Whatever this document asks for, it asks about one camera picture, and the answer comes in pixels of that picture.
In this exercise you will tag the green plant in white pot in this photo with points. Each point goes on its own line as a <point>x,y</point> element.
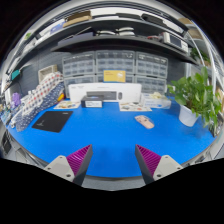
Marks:
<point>193,93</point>

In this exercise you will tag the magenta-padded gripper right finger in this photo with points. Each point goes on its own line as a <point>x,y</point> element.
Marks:
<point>163,166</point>

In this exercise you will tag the long white keyboard box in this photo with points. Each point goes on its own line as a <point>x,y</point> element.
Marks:
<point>133,90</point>

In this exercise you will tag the small purple object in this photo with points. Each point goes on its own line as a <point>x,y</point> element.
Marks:
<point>16,100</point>

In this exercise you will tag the white and blue glove box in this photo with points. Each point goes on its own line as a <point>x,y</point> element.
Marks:
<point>156,101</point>

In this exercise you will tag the yellow card in blue frame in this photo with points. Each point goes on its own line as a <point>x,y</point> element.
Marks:
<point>114,76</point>

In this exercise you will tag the small black product box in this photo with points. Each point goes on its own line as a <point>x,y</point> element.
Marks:
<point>91,102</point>

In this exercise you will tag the white metal storage rack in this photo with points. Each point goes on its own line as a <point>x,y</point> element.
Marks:
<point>204,50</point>

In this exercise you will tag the white plastic basket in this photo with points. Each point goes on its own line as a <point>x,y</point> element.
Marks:
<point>47,73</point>

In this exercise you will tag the pink translucent computer mouse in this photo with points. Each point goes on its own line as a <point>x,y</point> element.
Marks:
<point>144,121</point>

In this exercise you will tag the teal box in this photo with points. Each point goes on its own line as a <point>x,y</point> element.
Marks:
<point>15,74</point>

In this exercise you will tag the dark wall shelf unit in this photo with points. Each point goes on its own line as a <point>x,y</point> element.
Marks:
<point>116,40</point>

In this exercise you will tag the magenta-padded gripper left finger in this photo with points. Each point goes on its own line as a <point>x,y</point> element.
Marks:
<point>63,166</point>

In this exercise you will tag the black mouse pad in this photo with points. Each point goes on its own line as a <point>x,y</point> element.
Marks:
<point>51,121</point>

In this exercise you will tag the red and blue checkered cloth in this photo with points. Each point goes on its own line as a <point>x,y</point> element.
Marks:
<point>43,88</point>

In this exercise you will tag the small yellow object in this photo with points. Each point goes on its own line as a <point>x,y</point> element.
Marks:
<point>60,97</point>

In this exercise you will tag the navy polka dot cloth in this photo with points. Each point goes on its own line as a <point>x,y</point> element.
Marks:
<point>28,116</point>

